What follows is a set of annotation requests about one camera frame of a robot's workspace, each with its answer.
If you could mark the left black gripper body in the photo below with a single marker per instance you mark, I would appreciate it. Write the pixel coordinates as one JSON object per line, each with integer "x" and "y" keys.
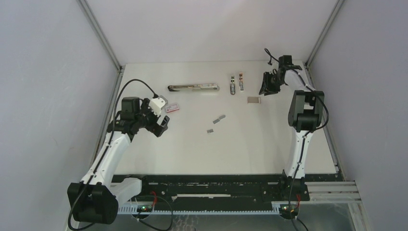
{"x": 149, "y": 118}

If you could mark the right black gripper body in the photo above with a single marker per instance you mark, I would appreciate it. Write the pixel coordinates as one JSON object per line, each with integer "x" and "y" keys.
{"x": 276, "y": 82}

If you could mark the small brown stapler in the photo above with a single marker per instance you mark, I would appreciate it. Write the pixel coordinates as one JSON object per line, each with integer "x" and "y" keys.
{"x": 232, "y": 85}

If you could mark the black and beige stapler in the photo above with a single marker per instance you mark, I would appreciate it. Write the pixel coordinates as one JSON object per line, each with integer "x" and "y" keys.
{"x": 194, "y": 87}

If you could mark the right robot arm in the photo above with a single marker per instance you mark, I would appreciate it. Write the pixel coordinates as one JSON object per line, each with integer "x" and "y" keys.
{"x": 305, "y": 113}

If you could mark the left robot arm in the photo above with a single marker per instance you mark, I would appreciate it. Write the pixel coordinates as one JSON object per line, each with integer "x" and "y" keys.
{"x": 93, "y": 199}

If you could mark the red white staple box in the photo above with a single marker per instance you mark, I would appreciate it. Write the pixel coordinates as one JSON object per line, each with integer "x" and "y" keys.
{"x": 172, "y": 108}

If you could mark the left green circuit board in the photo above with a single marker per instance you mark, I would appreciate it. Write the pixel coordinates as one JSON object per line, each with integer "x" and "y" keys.
{"x": 144, "y": 208}

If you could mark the green circuit board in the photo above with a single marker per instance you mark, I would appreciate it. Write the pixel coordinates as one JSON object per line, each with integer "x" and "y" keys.
{"x": 144, "y": 208}
{"x": 288, "y": 211}

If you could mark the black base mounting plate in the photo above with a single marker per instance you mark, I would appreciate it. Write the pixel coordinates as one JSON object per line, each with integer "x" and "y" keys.
{"x": 261, "y": 188}

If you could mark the right green circuit board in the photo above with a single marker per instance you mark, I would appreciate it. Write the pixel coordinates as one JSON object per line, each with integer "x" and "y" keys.
{"x": 288, "y": 211}

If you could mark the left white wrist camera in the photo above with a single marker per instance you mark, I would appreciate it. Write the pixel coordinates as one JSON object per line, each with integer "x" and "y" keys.
{"x": 157, "y": 104}

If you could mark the right corner frame post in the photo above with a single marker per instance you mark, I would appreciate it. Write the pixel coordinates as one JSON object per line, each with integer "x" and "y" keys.
{"x": 328, "y": 24}

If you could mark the corner frame post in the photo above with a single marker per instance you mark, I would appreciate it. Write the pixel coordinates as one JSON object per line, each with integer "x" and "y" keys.
{"x": 96, "y": 27}
{"x": 328, "y": 24}

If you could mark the left corner frame post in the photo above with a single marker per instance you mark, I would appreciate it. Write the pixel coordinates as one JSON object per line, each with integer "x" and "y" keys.
{"x": 96, "y": 27}

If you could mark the white slotted cable duct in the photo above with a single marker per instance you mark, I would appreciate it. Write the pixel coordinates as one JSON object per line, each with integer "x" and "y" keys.
{"x": 225, "y": 208}

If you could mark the aluminium frame rail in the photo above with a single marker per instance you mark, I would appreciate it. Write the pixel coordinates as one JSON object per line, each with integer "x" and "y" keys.
{"x": 344, "y": 192}

